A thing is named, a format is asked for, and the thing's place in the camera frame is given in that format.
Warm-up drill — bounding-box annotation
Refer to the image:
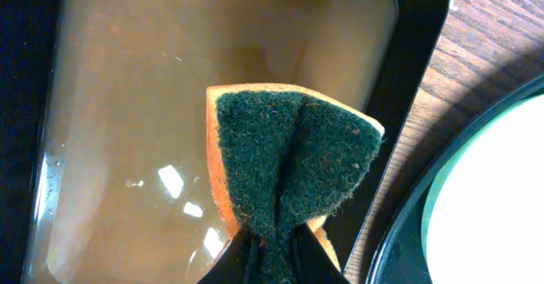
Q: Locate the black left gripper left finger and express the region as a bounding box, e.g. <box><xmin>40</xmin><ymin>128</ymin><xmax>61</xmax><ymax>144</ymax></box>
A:
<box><xmin>198</xmin><ymin>230</ymin><xmax>260</xmax><ymax>284</ymax></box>

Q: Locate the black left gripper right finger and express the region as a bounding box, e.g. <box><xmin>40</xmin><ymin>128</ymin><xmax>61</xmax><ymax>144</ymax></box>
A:
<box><xmin>291</xmin><ymin>224</ymin><xmax>349</xmax><ymax>284</ymax></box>

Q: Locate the orange green scrub sponge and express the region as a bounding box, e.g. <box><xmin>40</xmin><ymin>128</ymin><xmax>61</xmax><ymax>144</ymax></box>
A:
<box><xmin>206</xmin><ymin>83</ymin><xmax>384</xmax><ymax>283</ymax></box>

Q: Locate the round black tray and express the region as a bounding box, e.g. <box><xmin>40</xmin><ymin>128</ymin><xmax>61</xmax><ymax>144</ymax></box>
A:
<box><xmin>365</xmin><ymin>76</ymin><xmax>543</xmax><ymax>284</ymax></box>

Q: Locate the rectangular black water tray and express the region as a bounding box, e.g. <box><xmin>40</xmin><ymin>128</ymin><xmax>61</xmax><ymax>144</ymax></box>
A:
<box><xmin>22</xmin><ymin>0</ymin><xmax>449</xmax><ymax>283</ymax></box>

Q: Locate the mint plate with ketchup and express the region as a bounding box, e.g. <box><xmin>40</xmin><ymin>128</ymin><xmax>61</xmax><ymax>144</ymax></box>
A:
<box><xmin>422</xmin><ymin>95</ymin><xmax>543</xmax><ymax>284</ymax></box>

